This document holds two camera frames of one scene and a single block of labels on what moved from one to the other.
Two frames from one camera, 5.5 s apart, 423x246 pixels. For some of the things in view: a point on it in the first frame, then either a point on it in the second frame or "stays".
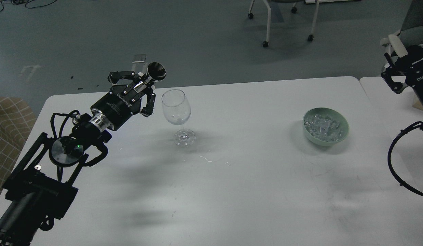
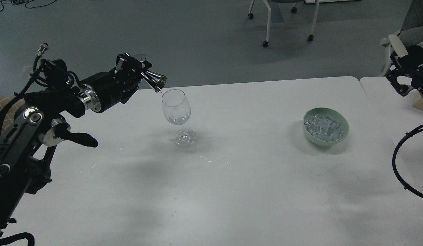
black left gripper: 123,100 -> 102,90
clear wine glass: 177,110 stays
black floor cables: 16,2 stays
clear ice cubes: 323,127 stays
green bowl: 325,126 stays
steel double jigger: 155,72 -> 158,81
